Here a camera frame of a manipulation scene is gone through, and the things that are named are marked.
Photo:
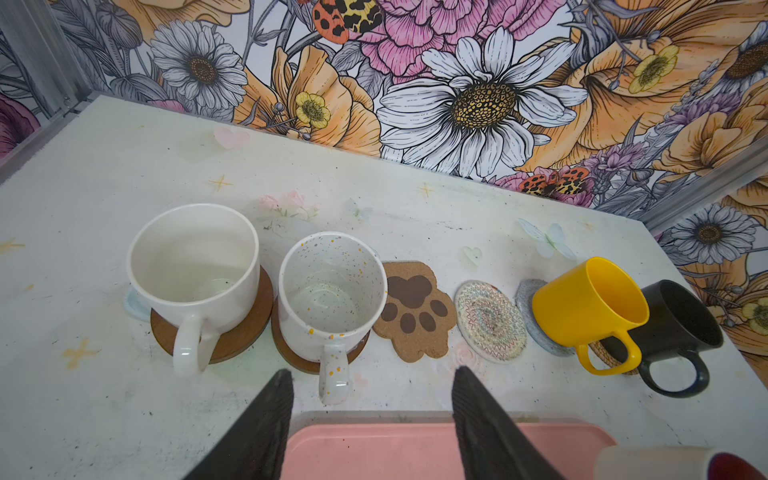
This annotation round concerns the aluminium corner post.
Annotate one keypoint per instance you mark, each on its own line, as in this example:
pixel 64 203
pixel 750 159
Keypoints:
pixel 38 68
pixel 746 167

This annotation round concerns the yellow mug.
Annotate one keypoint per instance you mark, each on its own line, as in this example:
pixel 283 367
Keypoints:
pixel 593 301

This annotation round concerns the light blue woven coaster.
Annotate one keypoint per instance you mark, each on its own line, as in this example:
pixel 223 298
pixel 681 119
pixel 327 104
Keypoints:
pixel 524 301

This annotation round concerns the round tan wicker coaster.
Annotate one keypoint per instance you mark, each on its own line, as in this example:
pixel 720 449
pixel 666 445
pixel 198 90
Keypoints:
pixel 611 353

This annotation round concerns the white mug red inside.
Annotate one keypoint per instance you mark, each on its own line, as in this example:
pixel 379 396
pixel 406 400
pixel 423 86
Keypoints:
pixel 679 462

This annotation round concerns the white multicolour woven coaster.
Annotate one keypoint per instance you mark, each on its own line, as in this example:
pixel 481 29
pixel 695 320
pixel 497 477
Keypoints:
pixel 490 323

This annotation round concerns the scratched round wooden coaster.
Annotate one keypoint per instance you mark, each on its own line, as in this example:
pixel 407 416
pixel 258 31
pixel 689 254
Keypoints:
pixel 297 362

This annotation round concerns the cork paw print coaster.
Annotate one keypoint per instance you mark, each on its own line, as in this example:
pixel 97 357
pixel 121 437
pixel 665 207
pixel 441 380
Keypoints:
pixel 417 317

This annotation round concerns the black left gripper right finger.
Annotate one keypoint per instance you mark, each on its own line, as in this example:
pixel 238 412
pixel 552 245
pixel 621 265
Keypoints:
pixel 491 445

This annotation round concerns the pink rectangular tray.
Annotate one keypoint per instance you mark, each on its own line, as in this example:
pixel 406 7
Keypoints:
pixel 427 450

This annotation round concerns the aluminium corner post right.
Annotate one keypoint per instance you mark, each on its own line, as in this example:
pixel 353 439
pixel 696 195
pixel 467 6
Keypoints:
pixel 746 167

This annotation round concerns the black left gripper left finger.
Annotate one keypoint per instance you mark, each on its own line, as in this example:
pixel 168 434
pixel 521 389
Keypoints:
pixel 254 447

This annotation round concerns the round dark wooden coaster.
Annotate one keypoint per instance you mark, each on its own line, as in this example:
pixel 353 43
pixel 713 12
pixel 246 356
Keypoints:
pixel 233 342

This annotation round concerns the aluminium corner post left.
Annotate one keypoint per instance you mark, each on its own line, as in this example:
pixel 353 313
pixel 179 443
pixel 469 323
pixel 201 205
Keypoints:
pixel 38 68

